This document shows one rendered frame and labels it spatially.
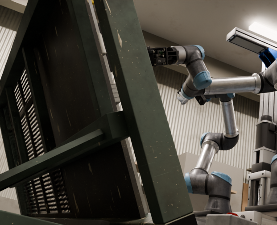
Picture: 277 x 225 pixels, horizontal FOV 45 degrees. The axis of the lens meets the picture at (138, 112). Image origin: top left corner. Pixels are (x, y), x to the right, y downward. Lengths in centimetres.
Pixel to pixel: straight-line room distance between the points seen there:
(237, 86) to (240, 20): 332
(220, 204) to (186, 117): 381
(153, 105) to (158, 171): 19
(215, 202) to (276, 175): 47
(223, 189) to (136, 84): 106
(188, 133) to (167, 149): 453
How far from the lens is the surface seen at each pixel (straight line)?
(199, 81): 138
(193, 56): 141
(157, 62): 129
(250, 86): 160
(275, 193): 149
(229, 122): 213
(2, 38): 536
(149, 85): 100
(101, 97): 107
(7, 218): 81
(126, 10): 108
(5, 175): 93
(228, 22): 489
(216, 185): 190
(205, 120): 574
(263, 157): 179
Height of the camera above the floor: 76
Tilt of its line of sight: 23 degrees up
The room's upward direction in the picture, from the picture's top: 12 degrees clockwise
